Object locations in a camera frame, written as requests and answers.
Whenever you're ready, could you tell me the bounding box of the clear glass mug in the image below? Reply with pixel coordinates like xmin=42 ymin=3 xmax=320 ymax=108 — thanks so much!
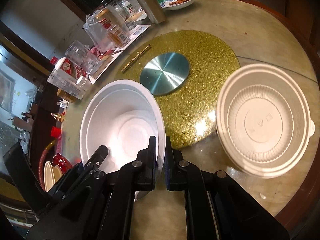
xmin=65 ymin=40 xmax=99 ymax=74

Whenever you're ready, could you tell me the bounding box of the white red liquor bottle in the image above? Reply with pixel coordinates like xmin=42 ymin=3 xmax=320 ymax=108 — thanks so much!
xmin=50 ymin=56 xmax=87 ymax=81

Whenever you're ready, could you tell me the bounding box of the large beige ribbed bowl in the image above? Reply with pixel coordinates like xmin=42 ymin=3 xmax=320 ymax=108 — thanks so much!
xmin=216 ymin=63 xmax=315 ymax=179

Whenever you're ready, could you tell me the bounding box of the golden pagoda ornament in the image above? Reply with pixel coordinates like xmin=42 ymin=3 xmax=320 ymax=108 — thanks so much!
xmin=50 ymin=113 xmax=65 ymax=122

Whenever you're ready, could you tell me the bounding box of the white plate on red tray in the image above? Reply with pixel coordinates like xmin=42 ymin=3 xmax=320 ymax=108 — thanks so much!
xmin=43 ymin=161 xmax=63 ymax=192

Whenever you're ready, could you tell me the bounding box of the white foam bowl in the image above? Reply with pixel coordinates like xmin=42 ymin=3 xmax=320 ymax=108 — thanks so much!
xmin=79 ymin=79 xmax=167 ymax=202

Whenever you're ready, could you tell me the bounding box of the round metal turntable disc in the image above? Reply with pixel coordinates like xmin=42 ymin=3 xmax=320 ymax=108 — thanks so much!
xmin=139 ymin=52 xmax=190 ymax=96

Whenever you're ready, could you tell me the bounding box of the gold pen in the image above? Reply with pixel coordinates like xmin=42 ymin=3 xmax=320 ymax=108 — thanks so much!
xmin=121 ymin=44 xmax=151 ymax=73

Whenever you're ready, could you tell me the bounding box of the red plastic cup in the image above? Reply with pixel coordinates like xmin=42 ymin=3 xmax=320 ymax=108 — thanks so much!
xmin=50 ymin=126 xmax=62 ymax=138

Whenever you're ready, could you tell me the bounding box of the printed paper sheet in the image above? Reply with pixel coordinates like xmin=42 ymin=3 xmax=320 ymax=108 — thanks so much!
xmin=88 ymin=24 xmax=152 ymax=85

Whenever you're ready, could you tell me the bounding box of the clear bag with liquor bottle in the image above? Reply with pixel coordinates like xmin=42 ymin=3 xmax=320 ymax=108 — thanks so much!
xmin=83 ymin=5 xmax=130 ymax=52

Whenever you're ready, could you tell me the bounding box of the blue white plate with food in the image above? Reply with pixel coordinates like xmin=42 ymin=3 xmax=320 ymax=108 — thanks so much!
xmin=160 ymin=0 xmax=195 ymax=11

